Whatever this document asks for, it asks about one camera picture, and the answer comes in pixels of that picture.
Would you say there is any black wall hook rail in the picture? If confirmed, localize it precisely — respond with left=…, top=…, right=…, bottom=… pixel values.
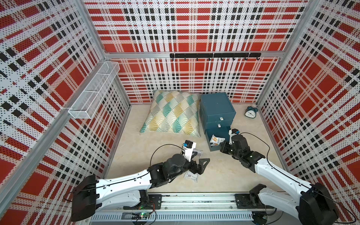
left=169, top=52, right=262, bottom=59

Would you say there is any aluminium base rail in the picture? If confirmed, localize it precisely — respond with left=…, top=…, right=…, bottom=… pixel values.
left=81, top=192, right=313, bottom=224

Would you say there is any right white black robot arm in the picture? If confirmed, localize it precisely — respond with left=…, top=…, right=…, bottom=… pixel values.
left=220, top=134, right=339, bottom=225

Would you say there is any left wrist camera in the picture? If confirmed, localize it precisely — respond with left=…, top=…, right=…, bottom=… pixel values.
left=181, top=140, right=197, bottom=162

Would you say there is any teal alarm clock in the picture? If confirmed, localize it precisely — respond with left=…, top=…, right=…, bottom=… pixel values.
left=245, top=106, right=258, bottom=119

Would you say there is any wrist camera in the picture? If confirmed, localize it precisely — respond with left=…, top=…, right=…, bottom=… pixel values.
left=181, top=140, right=197, bottom=162
left=228, top=128, right=240, bottom=145

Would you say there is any white wire mesh basket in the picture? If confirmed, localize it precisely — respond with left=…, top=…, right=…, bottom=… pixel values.
left=68, top=61, right=120, bottom=119

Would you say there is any patterned green yellow pillow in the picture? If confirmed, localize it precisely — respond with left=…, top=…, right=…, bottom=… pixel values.
left=140, top=90, right=201, bottom=137

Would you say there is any white cookie packet bottom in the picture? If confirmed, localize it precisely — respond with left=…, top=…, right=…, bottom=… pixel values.
left=184, top=171, right=199, bottom=182

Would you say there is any white cookie packet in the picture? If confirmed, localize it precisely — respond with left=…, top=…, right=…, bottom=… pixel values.
left=184, top=171, right=199, bottom=182
left=210, top=135, right=226, bottom=147
left=193, top=149, right=203, bottom=158

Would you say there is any teal three-drawer cabinet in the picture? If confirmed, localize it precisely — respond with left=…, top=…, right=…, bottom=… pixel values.
left=200, top=92, right=236, bottom=152

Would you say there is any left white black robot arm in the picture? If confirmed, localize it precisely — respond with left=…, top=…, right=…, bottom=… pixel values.
left=70, top=154, right=210, bottom=222

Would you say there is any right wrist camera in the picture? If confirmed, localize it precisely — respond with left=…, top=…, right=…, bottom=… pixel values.
left=228, top=128, right=240, bottom=145

